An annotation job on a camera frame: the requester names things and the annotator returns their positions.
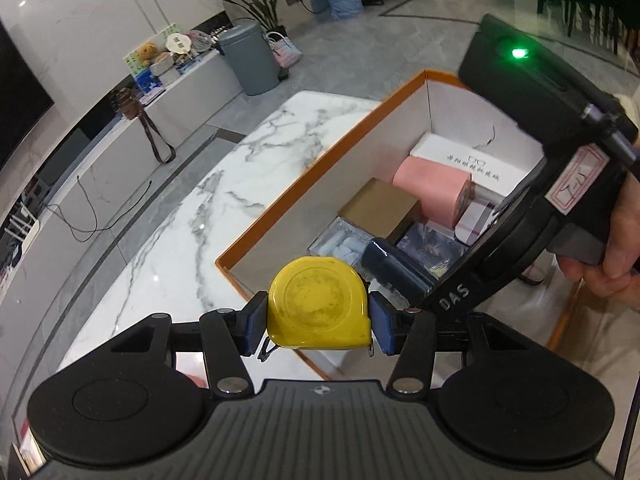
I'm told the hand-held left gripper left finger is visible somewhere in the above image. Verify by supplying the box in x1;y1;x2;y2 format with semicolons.
107;291;269;397

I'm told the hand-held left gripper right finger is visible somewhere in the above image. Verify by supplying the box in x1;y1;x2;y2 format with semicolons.
369;291;537;395

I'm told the yellow tape measure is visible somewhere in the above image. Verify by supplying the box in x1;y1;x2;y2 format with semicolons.
259;255;376;362

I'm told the brown cardboard box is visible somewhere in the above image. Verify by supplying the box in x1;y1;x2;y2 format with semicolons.
338;178;421;244

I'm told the orange cardboard box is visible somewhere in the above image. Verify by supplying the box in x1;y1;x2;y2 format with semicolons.
215;70;587;382

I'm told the person's right hand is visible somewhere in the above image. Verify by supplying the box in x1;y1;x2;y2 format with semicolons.
556;146;640;299

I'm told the navy glasses case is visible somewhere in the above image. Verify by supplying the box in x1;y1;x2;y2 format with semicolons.
361;237;436;307

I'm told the dark picture printed box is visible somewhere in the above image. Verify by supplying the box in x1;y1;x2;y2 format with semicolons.
397;223;471;282

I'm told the clear plastic box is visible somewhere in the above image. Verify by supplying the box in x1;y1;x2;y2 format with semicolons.
307;216;376;269

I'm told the flat white box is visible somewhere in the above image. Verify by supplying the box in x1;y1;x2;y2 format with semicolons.
410;132;544;187

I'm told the white box with red edges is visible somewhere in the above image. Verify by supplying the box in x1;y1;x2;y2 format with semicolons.
454;200;501;247

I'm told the pink and orange container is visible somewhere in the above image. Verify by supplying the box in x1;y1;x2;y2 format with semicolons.
392;156;476;229

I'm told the white low cabinet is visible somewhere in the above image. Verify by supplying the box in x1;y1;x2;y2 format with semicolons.
0;49;247;281

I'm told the white router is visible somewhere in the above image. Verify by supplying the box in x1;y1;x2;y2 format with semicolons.
0;204;42;263

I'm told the grey trash bin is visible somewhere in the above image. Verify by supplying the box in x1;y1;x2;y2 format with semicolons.
217;21;281;97

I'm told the blue patterned box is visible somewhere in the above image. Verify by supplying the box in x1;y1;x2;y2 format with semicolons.
134;70;166;94

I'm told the pink woven basket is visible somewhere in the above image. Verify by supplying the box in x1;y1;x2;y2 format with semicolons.
265;31;303;70

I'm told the round white hand fan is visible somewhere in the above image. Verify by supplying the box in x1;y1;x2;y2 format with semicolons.
165;34;194;57

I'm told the black television screen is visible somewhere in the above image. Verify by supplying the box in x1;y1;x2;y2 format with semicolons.
0;24;55;172

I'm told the black cable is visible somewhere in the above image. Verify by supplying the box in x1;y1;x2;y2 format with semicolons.
42;175;154;247

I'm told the brown bag with strap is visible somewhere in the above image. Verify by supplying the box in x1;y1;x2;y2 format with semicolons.
111;87;176;164

